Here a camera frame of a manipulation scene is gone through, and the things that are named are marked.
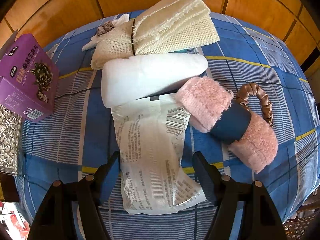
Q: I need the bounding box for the blue plaid tablecloth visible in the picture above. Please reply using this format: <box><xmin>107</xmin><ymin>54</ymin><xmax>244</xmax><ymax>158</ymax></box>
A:
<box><xmin>15</xmin><ymin>13</ymin><xmax>319</xmax><ymax>239</ymax></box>

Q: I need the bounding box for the pink fluffy rolled towel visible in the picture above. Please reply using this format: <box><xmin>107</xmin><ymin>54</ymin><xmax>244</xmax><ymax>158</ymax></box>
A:
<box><xmin>176</xmin><ymin>77</ymin><xmax>278</xmax><ymax>173</ymax></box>

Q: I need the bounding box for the silver ornate tissue box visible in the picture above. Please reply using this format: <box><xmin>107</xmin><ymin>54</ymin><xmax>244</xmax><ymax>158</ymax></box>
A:
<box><xmin>0</xmin><ymin>105</ymin><xmax>22</xmax><ymax>176</ymax></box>

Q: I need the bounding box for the clear printed plastic package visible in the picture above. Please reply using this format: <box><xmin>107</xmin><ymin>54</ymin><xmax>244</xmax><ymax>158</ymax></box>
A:
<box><xmin>111</xmin><ymin>94</ymin><xmax>206</xmax><ymax>215</ymax></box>

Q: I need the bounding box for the brown satin scrunchie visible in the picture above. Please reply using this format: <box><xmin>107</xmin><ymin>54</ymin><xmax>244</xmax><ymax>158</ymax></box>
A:
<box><xmin>235</xmin><ymin>82</ymin><xmax>273</xmax><ymax>127</ymax></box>

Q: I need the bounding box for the purple cardboard box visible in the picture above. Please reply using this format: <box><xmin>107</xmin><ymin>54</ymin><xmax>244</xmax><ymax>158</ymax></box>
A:
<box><xmin>0</xmin><ymin>34</ymin><xmax>59</xmax><ymax>122</ymax></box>

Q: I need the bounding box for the grey brown small scrunchie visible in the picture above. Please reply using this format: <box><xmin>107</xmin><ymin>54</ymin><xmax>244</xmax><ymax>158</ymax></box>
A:
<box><xmin>96</xmin><ymin>21</ymin><xmax>114</xmax><ymax>37</ymax></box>

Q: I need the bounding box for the cream mesh cloth bundle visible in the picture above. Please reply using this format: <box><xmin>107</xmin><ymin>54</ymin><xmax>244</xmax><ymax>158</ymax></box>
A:
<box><xmin>82</xmin><ymin>0</ymin><xmax>220</xmax><ymax>69</ymax></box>

